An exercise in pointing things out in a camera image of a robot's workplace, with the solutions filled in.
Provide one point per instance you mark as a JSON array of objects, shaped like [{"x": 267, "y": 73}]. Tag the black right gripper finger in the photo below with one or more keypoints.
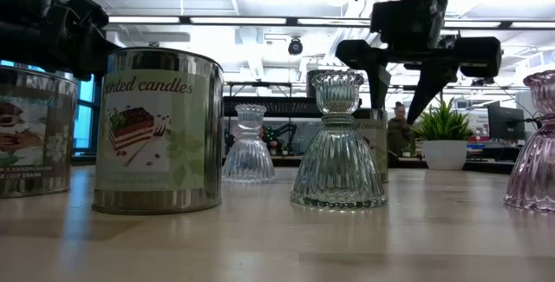
[
  {"x": 379, "y": 82},
  {"x": 431, "y": 82}
]

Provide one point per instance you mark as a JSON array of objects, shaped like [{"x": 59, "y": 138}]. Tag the silver candle tin cake label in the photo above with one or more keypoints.
[
  {"x": 156, "y": 143},
  {"x": 378, "y": 143}
]

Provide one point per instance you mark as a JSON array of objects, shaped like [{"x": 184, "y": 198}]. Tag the silver candle tin brown label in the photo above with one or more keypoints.
[{"x": 34, "y": 143}]

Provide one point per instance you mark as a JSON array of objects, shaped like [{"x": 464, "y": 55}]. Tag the green-tinted glass candlestick holder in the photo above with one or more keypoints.
[{"x": 338, "y": 165}]

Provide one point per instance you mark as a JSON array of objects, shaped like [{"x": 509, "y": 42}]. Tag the pink glass candlestick holder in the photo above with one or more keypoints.
[{"x": 535, "y": 169}]

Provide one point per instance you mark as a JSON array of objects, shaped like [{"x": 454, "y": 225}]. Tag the clear glass candlestick holder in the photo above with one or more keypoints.
[{"x": 249, "y": 160}]

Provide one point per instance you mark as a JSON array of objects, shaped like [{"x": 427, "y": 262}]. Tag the black background robot arm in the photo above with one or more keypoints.
[{"x": 282, "y": 132}]

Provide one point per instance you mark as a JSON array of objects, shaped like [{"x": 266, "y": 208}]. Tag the person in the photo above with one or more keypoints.
[{"x": 399, "y": 134}]

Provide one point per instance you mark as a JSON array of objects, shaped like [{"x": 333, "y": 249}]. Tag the black bar with light strips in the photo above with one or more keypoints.
[{"x": 143, "y": 19}]

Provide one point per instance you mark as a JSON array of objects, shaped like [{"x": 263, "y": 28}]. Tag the green plant in white pot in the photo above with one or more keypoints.
[{"x": 444, "y": 154}]

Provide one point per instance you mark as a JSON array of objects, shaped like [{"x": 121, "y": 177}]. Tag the black computer monitor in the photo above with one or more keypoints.
[{"x": 505, "y": 121}]

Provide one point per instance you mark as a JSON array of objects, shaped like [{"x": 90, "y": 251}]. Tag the black dome camera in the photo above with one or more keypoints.
[{"x": 295, "y": 47}]

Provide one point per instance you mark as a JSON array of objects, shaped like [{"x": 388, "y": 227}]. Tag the black background metal frame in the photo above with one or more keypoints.
[{"x": 260, "y": 83}]

